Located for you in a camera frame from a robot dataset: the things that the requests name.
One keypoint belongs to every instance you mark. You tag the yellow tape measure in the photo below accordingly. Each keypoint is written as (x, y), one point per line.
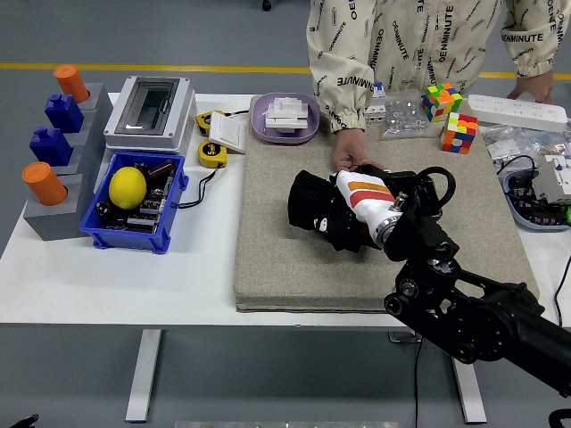
(210, 153)
(203, 121)

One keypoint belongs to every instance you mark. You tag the orange cylinder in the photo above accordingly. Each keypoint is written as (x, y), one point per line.
(71, 84)
(43, 183)

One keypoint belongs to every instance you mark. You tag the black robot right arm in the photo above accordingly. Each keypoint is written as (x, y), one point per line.
(468, 312)

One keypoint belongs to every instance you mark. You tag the person's left hand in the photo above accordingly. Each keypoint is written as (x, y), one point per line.
(535, 84)

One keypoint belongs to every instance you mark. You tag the black white robot left hand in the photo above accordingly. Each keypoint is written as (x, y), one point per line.
(27, 421)

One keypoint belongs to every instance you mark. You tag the black chair caster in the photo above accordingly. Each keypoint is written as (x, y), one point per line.
(266, 5)

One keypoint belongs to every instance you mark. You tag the blue block with knob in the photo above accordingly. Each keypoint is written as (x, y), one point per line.
(51, 148)
(64, 115)

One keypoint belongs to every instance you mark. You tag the yellow lemon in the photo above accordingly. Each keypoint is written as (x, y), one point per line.
(127, 188)

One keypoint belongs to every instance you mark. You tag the white grey breaker device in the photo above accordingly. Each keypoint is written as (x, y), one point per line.
(555, 178)

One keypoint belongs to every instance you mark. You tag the white power strip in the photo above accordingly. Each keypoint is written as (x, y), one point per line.
(517, 111)

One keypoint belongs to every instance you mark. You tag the stack of white switch blocks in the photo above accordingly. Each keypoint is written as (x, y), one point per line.
(286, 113)

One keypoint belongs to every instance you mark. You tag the colourful puzzle cube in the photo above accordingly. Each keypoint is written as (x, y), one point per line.
(441, 101)
(459, 134)

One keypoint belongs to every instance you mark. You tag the circuit board with capacitors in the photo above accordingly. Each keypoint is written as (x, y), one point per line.
(528, 207)

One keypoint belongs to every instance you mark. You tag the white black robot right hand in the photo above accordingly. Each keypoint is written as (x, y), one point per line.
(366, 196)

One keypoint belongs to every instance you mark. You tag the white table leg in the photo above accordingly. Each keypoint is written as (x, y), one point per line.
(143, 379)
(470, 392)

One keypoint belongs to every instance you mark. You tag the metal bracket under table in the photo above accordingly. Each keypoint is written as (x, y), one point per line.
(397, 338)

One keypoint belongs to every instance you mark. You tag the light blue tray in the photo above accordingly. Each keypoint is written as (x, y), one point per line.
(540, 226)

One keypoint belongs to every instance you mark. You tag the black rag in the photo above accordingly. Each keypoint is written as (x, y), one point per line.
(308, 200)

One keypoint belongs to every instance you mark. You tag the person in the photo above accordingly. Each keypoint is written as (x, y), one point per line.
(410, 35)

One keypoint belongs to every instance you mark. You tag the grey-brown mat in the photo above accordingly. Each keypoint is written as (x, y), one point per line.
(290, 267)

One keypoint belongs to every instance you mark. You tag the white wall switch plate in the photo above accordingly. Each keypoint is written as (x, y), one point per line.
(228, 133)

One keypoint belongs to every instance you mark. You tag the person's left forearm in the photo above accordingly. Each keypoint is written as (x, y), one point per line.
(531, 49)

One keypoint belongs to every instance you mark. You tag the clear plastic parts bags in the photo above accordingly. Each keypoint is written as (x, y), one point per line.
(504, 140)

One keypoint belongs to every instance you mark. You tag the person's right hand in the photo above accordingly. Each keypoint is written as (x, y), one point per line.
(349, 149)

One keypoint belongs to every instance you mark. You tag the person's right forearm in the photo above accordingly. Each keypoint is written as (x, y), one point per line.
(341, 89)

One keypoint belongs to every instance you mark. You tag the grey stepped block holder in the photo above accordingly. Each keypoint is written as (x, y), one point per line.
(58, 223)

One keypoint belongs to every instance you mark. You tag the purple bowl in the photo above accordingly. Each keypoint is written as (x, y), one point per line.
(261, 127)

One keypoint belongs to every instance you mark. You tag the blue plastic bin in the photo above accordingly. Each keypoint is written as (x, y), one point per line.
(129, 238)

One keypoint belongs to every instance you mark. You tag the white blue circuit breaker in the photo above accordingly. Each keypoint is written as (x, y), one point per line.
(375, 117)

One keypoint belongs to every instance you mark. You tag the clear bag of metal nuts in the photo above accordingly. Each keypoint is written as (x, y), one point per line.
(403, 118)

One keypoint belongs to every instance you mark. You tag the grey distribution box clear lid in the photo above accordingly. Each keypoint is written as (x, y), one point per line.
(147, 107)

